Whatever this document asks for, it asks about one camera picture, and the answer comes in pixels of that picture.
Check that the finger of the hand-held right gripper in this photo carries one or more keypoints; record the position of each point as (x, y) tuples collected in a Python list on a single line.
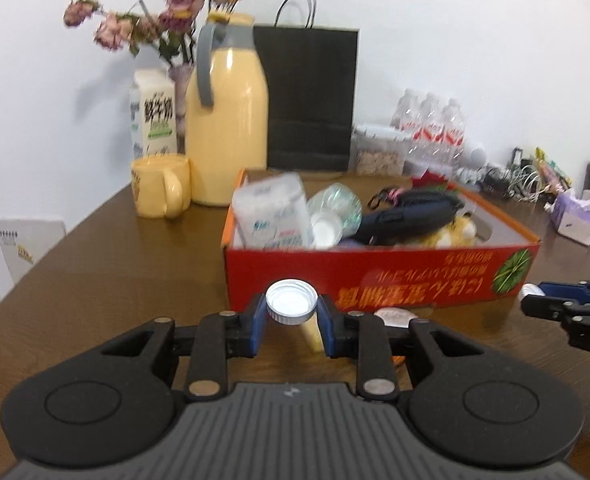
[(560, 290), (545, 306)]

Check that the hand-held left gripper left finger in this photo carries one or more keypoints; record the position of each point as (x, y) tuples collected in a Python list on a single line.
[(257, 327)]

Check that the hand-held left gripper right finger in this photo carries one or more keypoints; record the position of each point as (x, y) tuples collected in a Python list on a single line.
[(327, 330)]

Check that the small white bottle cap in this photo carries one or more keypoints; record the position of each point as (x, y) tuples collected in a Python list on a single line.
[(325, 230)]

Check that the yellow plush toy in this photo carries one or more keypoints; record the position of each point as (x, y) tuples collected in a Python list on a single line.
[(457, 232)]

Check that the red cardboard box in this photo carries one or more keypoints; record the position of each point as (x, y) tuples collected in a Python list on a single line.
[(425, 270)]

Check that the clear cotton swab box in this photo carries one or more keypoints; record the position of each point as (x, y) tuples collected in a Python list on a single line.
[(275, 210)]

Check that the iridescent plastic bag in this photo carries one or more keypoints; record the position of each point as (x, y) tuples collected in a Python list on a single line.
[(340, 202)]

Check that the dark navy zip case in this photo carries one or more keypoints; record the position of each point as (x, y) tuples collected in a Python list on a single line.
[(405, 220)]

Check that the red rose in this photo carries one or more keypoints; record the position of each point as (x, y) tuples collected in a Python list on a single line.
[(432, 180)]

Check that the purple tissue pack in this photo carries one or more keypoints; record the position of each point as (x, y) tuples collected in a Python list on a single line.
[(575, 220)]

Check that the yellow snack packet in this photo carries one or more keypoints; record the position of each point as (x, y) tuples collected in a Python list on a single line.
[(552, 170)]

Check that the black power adapter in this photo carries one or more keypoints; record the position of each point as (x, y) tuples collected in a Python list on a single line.
[(518, 156)]

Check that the white robot speaker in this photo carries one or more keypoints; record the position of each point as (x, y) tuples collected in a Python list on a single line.
[(475, 155)]

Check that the yellow mug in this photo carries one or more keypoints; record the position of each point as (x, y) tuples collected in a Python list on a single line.
[(150, 185)]

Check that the clear food container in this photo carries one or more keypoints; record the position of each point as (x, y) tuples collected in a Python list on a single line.
[(380, 157)]

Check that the yellow thermos jug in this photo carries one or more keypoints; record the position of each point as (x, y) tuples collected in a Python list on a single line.
[(225, 125)]

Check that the black paper bag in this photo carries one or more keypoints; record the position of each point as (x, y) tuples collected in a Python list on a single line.
[(310, 95)]

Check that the white milk carton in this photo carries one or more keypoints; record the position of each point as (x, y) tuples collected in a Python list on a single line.
[(155, 115)]

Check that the glass flower vase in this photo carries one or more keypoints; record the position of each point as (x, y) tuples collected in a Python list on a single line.
[(180, 95)]

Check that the white booklet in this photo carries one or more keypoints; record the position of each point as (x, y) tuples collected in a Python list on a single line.
[(25, 245)]

